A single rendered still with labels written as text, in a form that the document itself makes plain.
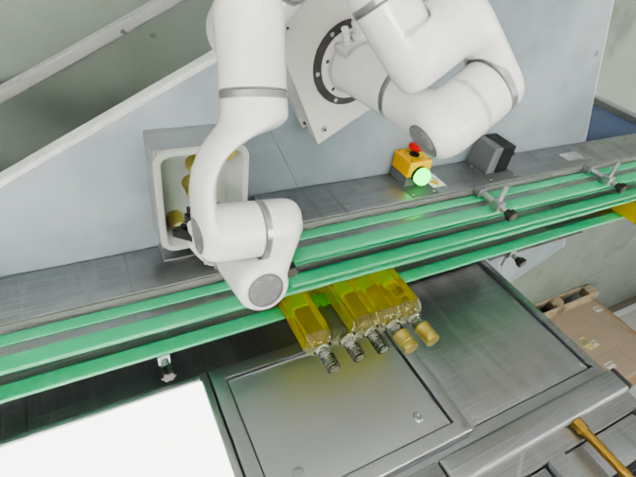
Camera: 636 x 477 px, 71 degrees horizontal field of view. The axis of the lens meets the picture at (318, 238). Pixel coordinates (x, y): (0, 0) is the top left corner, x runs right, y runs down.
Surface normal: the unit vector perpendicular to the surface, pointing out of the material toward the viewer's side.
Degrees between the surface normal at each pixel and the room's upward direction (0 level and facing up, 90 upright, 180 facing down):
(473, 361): 91
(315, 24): 4
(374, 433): 90
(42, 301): 90
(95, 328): 90
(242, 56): 42
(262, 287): 16
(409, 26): 27
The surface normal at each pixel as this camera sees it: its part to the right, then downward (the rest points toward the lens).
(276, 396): 0.14, -0.77
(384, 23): -0.30, 0.61
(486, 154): -0.88, 0.19
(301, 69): 0.51, 0.57
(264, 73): 0.44, 0.18
